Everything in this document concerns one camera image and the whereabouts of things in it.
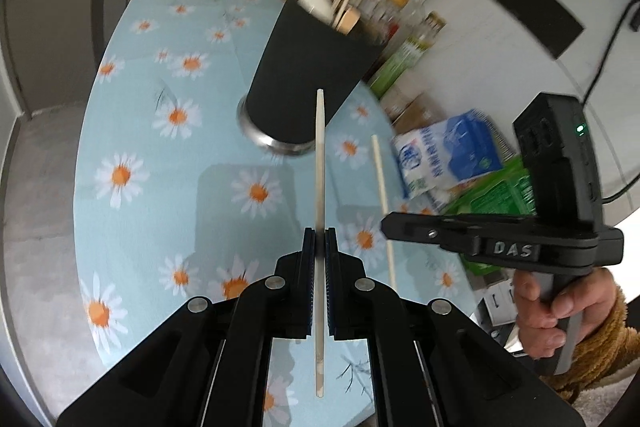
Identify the cream chopstick apart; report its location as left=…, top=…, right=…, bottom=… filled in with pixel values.
left=371, top=134, right=398, bottom=291

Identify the black cable on wall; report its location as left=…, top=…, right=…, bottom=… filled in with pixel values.
left=579, top=0, right=640, bottom=204

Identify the daisy print blue tablecloth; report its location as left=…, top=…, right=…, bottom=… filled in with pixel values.
left=74, top=0, right=476, bottom=426

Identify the black utensil holder cup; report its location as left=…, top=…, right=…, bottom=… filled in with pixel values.
left=238, top=0, right=383, bottom=156

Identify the green sugar bag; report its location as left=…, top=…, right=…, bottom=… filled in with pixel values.
left=439, top=156, right=539, bottom=278

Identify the person's right hand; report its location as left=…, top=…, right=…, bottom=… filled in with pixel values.
left=513, top=268, right=617, bottom=359

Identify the white blue salt bag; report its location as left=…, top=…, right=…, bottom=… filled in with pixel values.
left=393, top=109, right=516, bottom=198

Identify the green label oil bottle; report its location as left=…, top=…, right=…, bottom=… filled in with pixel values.
left=369, top=11, right=446, bottom=100

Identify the capybara print spoon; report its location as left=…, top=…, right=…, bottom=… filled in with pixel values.
left=335, top=6, right=360, bottom=35

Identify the cream plastic spoon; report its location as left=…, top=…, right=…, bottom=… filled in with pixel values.
left=297, top=0, right=334, bottom=25

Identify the black wall panel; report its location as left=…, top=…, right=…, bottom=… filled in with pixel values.
left=494, top=0, right=584, bottom=60

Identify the black tracking camera box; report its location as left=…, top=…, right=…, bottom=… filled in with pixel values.
left=513, top=92, right=603, bottom=239

